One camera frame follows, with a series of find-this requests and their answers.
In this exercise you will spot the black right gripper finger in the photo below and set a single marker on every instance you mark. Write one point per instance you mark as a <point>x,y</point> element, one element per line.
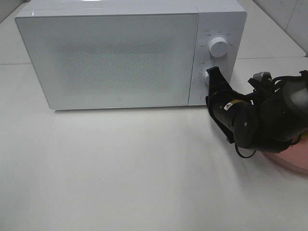
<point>217,82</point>

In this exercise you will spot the round white door button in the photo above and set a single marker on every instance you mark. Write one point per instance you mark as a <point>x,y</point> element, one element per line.
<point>203,97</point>

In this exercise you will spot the white microwave door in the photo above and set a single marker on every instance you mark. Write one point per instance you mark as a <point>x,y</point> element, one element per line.
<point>88,62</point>

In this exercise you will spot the pink round plate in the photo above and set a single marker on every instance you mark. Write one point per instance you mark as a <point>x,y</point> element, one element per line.
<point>295,158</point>

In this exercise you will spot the upper white power knob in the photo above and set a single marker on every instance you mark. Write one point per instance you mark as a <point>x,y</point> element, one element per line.
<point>218,46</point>

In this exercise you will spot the white microwave oven body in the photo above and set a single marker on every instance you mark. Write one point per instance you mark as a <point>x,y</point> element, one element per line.
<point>215,17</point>

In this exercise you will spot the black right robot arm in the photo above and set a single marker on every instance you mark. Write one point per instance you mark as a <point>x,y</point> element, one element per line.
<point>270,119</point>

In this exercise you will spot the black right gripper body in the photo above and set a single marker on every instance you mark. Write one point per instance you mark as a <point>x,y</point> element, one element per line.
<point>223,107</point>

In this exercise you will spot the lower white timer knob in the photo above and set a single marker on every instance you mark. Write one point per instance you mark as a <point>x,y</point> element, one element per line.
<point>206,77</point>

